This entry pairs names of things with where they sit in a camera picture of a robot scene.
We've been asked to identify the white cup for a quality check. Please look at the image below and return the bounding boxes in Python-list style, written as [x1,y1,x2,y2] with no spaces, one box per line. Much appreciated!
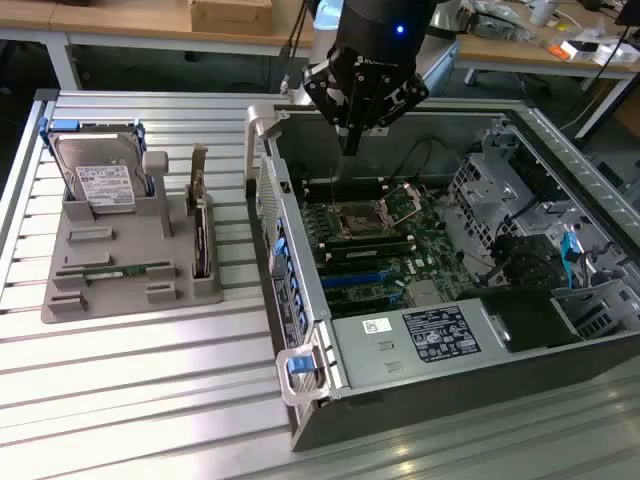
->
[529,0,558,27]

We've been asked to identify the brown cardboard box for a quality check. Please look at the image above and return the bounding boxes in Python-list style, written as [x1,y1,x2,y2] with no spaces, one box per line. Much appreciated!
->
[188,0,274,37]

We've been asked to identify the grey parts rack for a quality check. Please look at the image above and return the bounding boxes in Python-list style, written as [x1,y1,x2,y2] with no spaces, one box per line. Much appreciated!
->
[40,144,226,324]

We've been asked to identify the blue expansion slot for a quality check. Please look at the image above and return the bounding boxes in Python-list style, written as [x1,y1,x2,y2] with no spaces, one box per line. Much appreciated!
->
[319,269,392,290]

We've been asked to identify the black looped wire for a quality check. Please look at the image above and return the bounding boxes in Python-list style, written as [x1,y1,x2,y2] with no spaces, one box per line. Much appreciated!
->
[398,138,462,190]

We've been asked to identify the hanging black cable with plug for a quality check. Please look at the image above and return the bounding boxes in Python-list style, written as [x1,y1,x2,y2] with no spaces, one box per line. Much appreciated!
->
[278,0,313,97]

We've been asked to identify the green motherboard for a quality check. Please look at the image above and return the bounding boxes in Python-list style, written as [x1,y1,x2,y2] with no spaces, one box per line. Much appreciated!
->
[299,182,477,319]

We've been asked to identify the grey power supply unit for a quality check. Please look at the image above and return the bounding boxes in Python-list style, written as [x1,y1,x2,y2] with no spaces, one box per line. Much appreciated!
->
[329,299,504,392]

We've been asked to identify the CPU socket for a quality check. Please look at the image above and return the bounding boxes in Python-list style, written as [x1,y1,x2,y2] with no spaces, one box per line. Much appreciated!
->
[337,199,385,239]

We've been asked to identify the metal socket cover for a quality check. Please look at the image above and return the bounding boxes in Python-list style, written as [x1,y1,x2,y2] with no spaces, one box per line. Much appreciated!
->
[378,182,427,229]

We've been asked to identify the open black PC case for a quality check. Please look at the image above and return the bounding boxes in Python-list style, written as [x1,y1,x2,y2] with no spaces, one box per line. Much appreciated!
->
[243,102,640,454]

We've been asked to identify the graphics card with fan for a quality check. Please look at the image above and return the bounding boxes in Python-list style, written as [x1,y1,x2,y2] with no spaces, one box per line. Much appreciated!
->
[184,143,215,279]

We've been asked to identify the long wooden desk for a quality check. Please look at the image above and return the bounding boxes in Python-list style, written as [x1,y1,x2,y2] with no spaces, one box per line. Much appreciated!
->
[0,0,317,92]

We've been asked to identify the installed black RAM sticks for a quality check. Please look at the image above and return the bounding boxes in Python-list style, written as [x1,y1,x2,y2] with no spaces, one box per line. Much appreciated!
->
[323,233,418,260]

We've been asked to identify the silver disk bay cage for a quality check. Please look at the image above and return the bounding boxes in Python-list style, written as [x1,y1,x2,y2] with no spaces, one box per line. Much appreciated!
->
[446,148,532,262]

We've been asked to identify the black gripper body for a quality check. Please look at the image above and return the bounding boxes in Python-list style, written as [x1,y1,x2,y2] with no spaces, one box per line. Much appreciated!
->
[327,0,436,132]

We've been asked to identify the green RAM stick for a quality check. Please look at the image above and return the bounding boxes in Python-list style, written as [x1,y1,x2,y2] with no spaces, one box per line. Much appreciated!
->
[63,263,170,278]

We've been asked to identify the hard disk in blue carrier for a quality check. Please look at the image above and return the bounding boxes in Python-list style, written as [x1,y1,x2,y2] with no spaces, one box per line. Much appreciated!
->
[40,117,159,216]

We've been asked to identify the black monitor stand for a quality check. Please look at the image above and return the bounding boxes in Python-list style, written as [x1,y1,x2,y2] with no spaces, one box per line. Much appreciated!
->
[614,0,640,27]

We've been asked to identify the cluttered wooden desk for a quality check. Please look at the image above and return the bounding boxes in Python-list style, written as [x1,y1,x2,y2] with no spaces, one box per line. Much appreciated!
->
[452,0,640,142]

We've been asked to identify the silver chipset heatsink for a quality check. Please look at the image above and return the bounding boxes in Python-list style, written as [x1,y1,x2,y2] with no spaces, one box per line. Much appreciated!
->
[406,279,448,309]

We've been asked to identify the black fan shroud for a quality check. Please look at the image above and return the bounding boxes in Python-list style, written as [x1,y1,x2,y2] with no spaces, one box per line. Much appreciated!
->
[457,287,585,355]

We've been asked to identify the blue wire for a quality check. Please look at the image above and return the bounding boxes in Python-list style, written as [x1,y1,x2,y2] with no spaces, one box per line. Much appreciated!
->
[561,230,582,290]

